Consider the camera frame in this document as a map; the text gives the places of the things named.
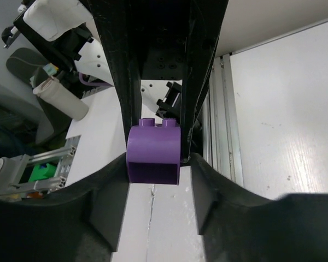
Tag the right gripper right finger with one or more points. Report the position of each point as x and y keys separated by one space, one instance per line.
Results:
x=238 y=225

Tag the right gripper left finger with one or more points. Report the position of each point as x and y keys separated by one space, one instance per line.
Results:
x=81 y=222

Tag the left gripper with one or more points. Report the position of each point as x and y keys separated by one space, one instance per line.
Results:
x=161 y=52

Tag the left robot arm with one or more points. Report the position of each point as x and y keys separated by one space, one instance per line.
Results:
x=65 y=33

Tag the white cylinder roll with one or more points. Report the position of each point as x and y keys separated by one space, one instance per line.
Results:
x=54 y=93

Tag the green block on rail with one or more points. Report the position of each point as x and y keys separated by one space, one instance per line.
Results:
x=42 y=172

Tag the aluminium front rail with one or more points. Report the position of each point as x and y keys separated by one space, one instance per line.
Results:
x=221 y=145

